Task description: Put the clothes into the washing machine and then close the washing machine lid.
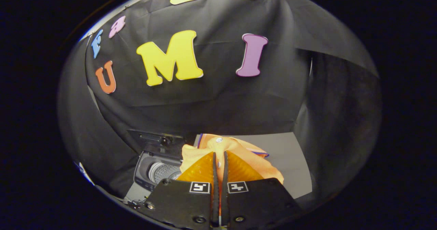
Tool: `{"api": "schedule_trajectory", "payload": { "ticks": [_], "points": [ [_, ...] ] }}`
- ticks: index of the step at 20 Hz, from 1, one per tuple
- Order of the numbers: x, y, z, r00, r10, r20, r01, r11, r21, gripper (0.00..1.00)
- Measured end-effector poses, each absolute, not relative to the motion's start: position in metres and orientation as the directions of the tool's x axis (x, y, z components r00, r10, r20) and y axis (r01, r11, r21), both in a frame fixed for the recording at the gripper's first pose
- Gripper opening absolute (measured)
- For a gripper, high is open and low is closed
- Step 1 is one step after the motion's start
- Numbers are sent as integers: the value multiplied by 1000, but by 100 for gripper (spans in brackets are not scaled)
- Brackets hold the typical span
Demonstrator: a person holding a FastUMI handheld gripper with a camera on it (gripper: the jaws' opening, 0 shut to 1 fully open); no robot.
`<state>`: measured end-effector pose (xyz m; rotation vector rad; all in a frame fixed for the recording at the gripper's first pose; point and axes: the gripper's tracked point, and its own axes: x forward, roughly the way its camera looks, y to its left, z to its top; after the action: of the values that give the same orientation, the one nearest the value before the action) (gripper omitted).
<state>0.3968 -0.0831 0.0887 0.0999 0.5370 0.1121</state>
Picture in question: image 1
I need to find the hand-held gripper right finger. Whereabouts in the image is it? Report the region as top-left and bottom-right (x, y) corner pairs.
(220, 150), (302, 229)

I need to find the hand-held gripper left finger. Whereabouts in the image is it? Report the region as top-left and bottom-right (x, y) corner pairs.
(135, 151), (219, 229)

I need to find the orange yellow polo shirt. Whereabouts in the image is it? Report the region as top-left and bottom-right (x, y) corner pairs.
(179, 133), (284, 184)

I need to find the dark grey washing machine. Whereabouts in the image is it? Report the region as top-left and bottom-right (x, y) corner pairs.
(125, 150), (183, 201)

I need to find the dark glass washing machine lid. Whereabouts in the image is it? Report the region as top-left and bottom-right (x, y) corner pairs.
(127, 129), (186, 155)

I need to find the grey metal cabinet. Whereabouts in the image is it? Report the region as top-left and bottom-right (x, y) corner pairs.
(194, 132), (313, 199)

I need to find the black backdrop cloth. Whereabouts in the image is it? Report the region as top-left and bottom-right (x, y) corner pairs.
(57, 0), (381, 203)

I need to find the blue white sheet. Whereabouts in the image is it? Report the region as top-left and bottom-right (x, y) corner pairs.
(76, 161), (95, 186)

